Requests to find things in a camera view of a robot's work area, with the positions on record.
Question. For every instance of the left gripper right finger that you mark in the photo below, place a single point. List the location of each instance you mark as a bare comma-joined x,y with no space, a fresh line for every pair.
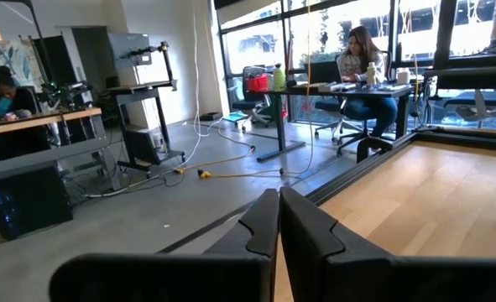
310,243

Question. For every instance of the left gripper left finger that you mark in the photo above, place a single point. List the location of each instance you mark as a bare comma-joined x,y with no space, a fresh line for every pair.
256,235

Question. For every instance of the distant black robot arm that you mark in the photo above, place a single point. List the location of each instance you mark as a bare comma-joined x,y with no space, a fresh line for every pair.
63,94

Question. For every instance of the black office desk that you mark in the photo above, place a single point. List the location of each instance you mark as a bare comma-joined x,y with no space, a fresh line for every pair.
279,121

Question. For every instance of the gray office chair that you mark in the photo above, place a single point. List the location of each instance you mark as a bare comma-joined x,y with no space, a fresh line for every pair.
254,100

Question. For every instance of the black computer tower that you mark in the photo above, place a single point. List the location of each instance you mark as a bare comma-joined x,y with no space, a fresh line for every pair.
144,144

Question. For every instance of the red basket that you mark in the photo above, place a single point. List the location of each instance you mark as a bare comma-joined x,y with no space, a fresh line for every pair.
259,83

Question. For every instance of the green bottle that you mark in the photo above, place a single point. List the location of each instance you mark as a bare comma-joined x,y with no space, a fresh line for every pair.
279,77

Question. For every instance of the dark office chair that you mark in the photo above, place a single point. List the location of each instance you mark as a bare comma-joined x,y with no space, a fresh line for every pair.
321,71

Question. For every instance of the beige bottle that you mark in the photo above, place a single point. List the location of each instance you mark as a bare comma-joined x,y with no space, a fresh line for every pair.
371,74

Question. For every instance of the black monitor stand cart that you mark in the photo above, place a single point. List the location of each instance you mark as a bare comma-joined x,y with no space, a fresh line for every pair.
138,90

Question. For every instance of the white cup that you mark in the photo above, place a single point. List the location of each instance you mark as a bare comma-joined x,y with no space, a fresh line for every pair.
403,76

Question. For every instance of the person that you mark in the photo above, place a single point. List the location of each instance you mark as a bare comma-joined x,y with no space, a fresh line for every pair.
361,54
8,105

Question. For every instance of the white chair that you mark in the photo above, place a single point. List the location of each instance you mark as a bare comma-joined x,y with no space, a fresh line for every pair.
482,109

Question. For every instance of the blue-lit computer tower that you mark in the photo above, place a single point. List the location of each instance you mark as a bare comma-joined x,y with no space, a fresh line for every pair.
25,201

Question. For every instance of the black side desk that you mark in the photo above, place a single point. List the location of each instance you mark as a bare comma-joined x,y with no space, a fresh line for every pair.
470,71

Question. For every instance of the wooden workbench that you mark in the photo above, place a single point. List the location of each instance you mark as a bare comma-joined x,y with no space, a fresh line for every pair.
42,119

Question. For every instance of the painted partition panel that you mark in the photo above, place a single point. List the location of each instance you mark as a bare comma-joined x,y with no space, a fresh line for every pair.
4,58

